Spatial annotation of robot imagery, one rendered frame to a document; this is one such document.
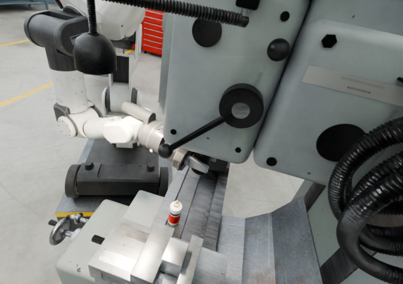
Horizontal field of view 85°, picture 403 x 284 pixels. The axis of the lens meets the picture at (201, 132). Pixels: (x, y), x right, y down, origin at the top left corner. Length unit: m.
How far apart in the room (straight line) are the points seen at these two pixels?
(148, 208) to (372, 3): 0.89
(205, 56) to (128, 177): 1.13
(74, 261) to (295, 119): 0.90
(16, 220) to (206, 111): 1.89
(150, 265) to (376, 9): 0.65
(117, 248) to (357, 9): 0.71
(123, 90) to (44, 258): 1.22
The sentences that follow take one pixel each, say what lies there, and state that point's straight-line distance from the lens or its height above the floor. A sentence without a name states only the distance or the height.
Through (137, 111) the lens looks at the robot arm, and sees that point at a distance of 0.62.
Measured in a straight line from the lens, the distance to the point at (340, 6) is 0.35.
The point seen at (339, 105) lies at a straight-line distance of 0.37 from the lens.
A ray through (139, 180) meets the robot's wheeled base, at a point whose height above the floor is 0.58.
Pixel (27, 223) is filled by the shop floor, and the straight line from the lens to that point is 2.09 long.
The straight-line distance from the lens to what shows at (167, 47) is 0.46.
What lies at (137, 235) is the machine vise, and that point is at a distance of 0.73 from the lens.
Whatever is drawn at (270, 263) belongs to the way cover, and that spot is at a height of 0.92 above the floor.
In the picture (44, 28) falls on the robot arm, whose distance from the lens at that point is 0.79.
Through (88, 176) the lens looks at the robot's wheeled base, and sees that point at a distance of 1.43.
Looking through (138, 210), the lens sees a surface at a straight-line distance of 0.96.
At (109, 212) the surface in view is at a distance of 1.12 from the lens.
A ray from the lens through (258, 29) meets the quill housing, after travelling 0.35.
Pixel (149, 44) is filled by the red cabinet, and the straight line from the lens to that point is 5.65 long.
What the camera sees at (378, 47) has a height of 1.58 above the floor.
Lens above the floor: 1.60
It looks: 33 degrees down
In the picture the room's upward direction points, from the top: 12 degrees clockwise
